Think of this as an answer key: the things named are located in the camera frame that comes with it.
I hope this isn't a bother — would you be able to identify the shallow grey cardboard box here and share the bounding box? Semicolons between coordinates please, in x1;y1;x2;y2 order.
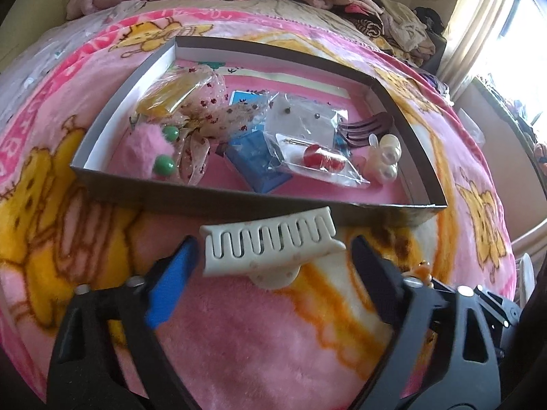
69;36;449;227

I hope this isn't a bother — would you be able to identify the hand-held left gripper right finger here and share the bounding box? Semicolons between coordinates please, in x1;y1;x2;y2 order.
350;235;502;410

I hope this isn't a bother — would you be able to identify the white claw hair clip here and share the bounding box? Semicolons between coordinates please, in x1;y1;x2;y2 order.
199;206;348;289

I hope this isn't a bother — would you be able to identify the white pearl hair clip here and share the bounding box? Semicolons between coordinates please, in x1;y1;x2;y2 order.
363;133;404;185

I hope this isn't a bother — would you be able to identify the beige bed cover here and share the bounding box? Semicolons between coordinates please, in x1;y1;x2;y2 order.
141;0;377;43

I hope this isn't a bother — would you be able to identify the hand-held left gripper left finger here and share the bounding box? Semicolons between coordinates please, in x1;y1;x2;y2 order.
46;235;201;410

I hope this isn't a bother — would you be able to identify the blue plastic case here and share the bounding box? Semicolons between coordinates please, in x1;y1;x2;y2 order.
224;130;295;194

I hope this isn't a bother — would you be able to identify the floral mesh bow hair tie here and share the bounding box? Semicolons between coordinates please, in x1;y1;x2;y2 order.
171;70;274;186

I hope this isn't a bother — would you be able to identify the white plastic bag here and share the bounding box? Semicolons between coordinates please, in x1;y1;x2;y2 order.
459;109;488;146

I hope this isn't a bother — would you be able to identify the pink pompom hair tie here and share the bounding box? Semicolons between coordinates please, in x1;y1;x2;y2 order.
122;122;180;178

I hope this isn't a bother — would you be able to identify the clear bag with red accessory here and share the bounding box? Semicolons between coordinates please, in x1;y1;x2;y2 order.
263;130;370;189

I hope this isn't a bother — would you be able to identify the yellow accessory in clear bag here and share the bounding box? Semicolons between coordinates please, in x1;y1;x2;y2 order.
136;68;214;120

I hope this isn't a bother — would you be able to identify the pink cartoon bear blanket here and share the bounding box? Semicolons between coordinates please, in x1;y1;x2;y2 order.
0;9;520;402

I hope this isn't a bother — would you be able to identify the white printed bedsheet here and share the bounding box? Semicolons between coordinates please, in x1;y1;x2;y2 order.
0;9;107;80

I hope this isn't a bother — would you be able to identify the white plastic object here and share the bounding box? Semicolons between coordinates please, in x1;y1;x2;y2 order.
518;254;536;308

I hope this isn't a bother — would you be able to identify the pile of clothes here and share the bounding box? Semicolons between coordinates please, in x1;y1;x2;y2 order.
267;0;447;67

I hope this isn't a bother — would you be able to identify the cream curtain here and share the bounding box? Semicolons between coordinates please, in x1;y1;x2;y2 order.
440;0;526;103

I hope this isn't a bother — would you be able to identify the brown snap hair clip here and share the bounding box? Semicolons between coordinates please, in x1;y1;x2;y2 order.
335;111;396;149

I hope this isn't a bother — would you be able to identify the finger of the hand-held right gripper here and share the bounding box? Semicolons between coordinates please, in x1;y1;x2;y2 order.
474;286;523;355

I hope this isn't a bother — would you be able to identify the clear bag with earrings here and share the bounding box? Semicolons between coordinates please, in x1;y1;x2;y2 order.
263;94;349;150

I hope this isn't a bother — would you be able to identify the clutter on window sill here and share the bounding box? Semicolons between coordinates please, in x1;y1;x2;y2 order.
474;74;547;176

